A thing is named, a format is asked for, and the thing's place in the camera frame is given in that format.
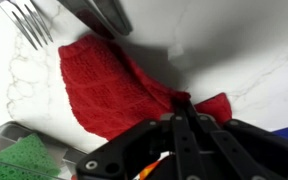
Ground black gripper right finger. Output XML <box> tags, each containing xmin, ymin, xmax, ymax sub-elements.
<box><xmin>184</xmin><ymin>99</ymin><xmax>288</xmax><ymax>180</ymax></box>

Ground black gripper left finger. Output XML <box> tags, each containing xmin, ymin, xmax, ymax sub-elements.
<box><xmin>75</xmin><ymin>99</ymin><xmax>207</xmax><ymax>180</ymax></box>

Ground red knitted cloth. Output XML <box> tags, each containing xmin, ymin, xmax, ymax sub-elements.
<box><xmin>57</xmin><ymin>33</ymin><xmax>233</xmax><ymax>142</ymax></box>

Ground metal sponge holder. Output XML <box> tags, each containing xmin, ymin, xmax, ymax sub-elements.
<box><xmin>0</xmin><ymin>120</ymin><xmax>88</xmax><ymax>180</ymax></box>

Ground green sponge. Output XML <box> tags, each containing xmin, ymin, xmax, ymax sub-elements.
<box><xmin>0</xmin><ymin>133</ymin><xmax>62</xmax><ymax>180</ymax></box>

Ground silver table knife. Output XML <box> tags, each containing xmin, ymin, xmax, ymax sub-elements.
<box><xmin>92</xmin><ymin>0</ymin><xmax>134</xmax><ymax>37</ymax></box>

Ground silver fork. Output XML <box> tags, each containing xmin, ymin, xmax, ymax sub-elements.
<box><xmin>0</xmin><ymin>0</ymin><xmax>54</xmax><ymax>51</ymax></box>

